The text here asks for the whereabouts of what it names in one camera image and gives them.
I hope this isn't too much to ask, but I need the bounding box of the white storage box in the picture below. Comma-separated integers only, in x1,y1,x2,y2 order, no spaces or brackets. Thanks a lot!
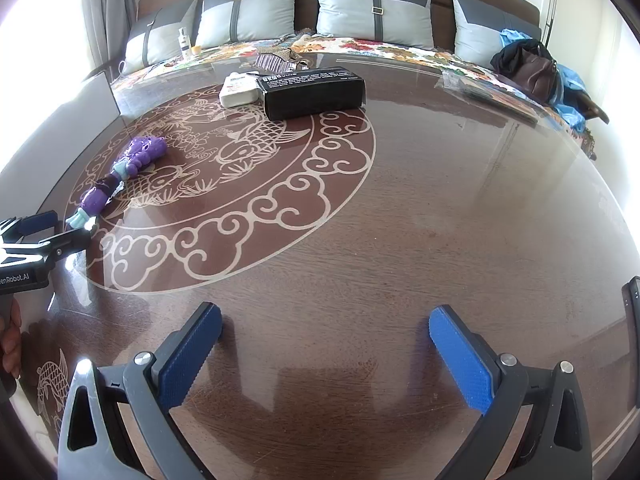
0,70,122,203

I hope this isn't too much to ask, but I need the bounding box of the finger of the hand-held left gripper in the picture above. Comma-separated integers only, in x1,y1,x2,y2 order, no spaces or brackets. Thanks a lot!
42,227,93,264
0,211,60,242

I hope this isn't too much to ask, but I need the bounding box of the clear plastic bag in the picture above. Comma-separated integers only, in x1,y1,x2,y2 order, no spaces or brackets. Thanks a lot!
434,67,543,123

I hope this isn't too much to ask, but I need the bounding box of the dark brown leather item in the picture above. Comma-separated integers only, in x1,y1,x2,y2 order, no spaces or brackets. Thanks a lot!
575,91,611,125

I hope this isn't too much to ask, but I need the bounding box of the brown sofa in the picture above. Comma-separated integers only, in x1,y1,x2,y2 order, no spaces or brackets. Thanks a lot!
135,0,544,46

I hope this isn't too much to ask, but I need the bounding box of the blue cloth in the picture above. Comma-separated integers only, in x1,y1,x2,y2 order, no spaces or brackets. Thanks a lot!
500,27,589,133

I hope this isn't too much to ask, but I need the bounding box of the brown patterned wooden desktop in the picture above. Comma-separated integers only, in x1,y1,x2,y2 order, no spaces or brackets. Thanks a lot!
10,50,640,480

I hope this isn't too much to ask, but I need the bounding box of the person's left hand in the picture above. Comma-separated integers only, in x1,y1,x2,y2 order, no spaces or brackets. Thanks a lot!
0,300,24,380

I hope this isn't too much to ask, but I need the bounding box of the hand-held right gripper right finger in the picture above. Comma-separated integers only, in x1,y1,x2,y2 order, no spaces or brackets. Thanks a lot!
428,306,593,480

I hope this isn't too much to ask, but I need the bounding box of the grey two-tone pillow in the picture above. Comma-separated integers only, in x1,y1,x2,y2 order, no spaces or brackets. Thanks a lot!
122,0,201,76
194,0,306,51
450,0,543,63
312,0,435,52

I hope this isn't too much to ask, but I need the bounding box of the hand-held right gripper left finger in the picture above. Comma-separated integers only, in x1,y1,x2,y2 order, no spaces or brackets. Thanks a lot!
59,301,223,480

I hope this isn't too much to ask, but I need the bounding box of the black rectangular box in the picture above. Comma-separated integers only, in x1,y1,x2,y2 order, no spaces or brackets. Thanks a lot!
256,66,366,122

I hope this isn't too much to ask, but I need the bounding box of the black smartphone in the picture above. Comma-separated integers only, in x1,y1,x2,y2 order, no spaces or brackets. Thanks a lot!
621,275,640,342

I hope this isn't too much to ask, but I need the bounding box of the dark bag on sofa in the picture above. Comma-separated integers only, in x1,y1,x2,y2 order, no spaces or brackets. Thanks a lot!
490,40,553,83

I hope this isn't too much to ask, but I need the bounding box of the purple toy figure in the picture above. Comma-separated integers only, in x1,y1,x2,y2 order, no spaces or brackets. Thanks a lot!
65,136,167,231

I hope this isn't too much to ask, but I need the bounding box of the brown handbag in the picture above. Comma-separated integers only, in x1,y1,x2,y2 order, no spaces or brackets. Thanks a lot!
520,52,559,99

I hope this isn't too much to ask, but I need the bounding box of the floral blanket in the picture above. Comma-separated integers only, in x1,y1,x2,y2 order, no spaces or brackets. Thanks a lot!
112,35,598,161

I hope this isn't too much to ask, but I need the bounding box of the purple striped pouch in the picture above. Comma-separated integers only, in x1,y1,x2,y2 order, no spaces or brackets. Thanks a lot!
252,51,294,74

